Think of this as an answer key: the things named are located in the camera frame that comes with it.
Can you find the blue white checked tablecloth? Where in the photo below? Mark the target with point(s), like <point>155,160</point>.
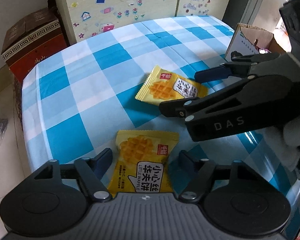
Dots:
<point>90,80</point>

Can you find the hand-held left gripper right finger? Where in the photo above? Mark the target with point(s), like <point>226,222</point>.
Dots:
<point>187,160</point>

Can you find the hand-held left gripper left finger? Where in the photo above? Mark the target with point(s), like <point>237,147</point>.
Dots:
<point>102,160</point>

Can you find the person's right hand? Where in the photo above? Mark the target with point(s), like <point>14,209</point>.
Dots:
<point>290,135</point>

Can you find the dark grey appliance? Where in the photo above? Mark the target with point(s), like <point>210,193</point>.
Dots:
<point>245,0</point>

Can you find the cardboard box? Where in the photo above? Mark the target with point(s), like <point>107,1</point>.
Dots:
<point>255,33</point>

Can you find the yellow waffle packet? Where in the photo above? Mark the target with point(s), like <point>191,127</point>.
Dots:
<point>165,87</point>
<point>145,155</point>

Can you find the brown patterned carton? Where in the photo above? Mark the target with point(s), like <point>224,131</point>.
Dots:
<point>35,55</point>

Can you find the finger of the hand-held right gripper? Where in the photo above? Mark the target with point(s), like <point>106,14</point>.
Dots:
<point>227,110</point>
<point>212,73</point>

